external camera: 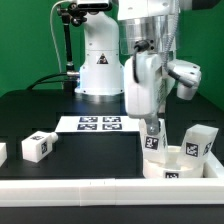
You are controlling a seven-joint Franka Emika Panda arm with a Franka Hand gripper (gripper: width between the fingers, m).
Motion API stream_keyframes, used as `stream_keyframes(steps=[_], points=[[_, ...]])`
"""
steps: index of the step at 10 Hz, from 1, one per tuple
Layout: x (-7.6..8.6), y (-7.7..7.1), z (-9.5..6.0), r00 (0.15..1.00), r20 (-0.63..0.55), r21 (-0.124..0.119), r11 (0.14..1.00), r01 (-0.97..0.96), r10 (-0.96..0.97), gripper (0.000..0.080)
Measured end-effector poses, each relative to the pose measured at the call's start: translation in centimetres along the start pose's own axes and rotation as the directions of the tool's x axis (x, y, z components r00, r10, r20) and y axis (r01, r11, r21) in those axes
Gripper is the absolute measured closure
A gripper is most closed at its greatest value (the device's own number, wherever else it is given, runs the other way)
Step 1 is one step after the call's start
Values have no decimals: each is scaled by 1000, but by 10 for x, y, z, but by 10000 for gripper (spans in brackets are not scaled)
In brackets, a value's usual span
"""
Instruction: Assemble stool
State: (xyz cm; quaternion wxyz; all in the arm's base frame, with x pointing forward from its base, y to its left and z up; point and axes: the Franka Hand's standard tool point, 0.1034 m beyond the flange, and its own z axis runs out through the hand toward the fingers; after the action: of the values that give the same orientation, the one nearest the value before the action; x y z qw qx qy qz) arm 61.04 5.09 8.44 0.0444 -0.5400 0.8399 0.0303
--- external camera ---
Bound white cable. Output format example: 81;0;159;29
49;0;72;74

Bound white round stool seat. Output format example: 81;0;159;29
142;146;203;179

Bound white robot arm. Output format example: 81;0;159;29
73;0;201;135

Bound white L-shaped fence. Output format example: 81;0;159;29
0;155;224;207

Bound black cables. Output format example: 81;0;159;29
26;73;80;91

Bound white block at left edge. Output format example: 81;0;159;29
0;143;7;167

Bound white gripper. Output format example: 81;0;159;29
124;52;201;135

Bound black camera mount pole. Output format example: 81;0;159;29
57;3;87;94

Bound white marker sheet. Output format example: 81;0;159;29
55;116;139;133

